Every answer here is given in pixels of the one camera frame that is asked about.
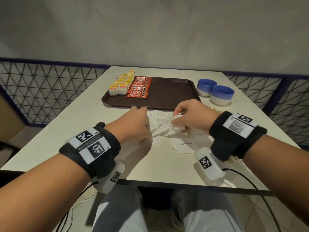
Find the bundle of wooden stir sticks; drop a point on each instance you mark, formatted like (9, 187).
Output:
(213, 109)

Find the brown plastic tray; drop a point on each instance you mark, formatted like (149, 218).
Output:
(169, 94)

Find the purple metal mesh railing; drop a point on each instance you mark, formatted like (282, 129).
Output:
(43, 94)

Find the person's left forearm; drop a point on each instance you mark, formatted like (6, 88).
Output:
(41, 195)

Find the row of red coffee sachets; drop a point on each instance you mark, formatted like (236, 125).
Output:
(140, 88)

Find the person's left hand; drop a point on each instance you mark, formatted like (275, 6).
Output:
(132, 125)

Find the person's grey trousers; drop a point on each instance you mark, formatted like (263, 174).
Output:
(116, 210)

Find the blue and white bowl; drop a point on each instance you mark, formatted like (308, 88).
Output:
(222, 95)
(206, 85)

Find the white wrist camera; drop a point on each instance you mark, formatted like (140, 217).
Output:
(207, 164)
(111, 178)

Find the person's right hand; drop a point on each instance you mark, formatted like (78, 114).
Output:
(198, 115)

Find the black wristband white markers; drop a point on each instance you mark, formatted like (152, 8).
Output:
(96, 149)
(234, 137)

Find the black metal table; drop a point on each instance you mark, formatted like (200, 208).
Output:
(7, 147)

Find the person's right forearm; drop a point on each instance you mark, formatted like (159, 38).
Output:
(280, 171)

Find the pile of white sugar packets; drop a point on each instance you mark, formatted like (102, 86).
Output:
(186, 144)

